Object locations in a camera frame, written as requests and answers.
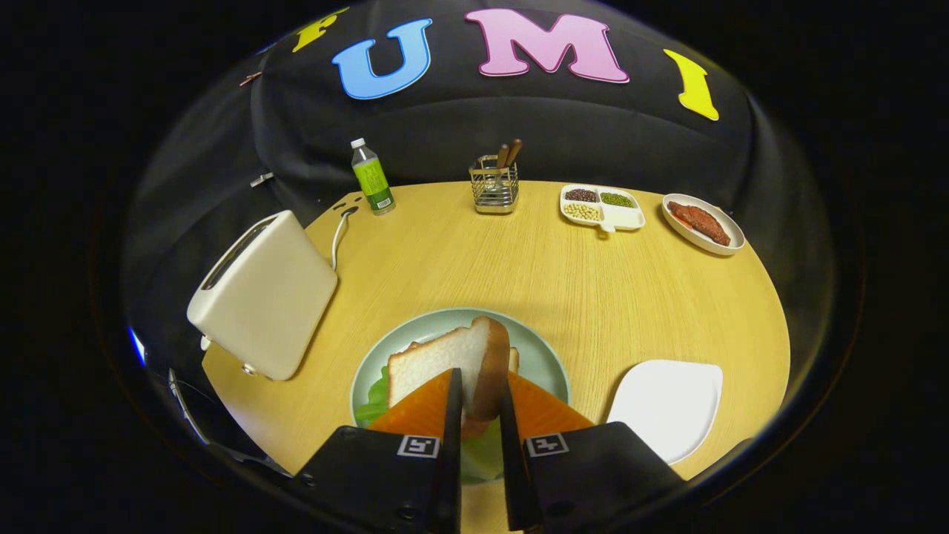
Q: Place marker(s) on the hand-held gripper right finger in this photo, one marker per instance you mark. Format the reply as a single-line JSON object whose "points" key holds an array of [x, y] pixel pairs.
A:
{"points": [[511, 445]]}

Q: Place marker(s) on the pink cloth clip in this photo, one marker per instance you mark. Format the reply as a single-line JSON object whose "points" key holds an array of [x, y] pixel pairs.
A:
{"points": [[250, 78]]}

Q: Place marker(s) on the green-label plastic bottle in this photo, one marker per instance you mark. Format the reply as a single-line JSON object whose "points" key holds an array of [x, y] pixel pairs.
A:
{"points": [[373, 182]]}

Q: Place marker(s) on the black backdrop cloth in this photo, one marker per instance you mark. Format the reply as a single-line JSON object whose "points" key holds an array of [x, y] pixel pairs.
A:
{"points": [[593, 126]]}

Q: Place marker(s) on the square white toast slice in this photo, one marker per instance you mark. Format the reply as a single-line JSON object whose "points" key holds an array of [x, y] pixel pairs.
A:
{"points": [[514, 360]]}

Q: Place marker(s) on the white square plate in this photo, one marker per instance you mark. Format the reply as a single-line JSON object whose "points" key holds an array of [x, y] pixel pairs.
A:
{"points": [[667, 408]]}

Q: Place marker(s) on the white divided dish with beans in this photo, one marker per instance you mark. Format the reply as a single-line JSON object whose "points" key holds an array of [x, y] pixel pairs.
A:
{"points": [[626, 217]]}

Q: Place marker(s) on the pale green round plate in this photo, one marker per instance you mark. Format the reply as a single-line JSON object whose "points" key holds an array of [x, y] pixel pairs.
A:
{"points": [[541, 363]]}

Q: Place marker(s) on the silver cloth clip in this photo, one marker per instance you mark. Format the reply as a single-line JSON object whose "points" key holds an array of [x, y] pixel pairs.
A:
{"points": [[261, 179]]}

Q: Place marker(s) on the brown-crust bread slice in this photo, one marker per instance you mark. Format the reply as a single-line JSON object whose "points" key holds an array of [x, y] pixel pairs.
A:
{"points": [[437, 363]]}

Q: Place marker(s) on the white toaster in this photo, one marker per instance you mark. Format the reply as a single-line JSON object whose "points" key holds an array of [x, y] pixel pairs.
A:
{"points": [[274, 304]]}

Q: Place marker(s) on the white oval plate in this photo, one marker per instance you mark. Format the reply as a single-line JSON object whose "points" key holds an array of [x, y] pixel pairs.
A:
{"points": [[734, 233]]}

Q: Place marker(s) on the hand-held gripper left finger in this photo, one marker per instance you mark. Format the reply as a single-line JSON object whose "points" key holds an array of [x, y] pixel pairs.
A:
{"points": [[454, 445]]}

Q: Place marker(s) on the green lettuce leaf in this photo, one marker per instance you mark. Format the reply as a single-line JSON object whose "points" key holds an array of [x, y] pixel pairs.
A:
{"points": [[374, 400]]}

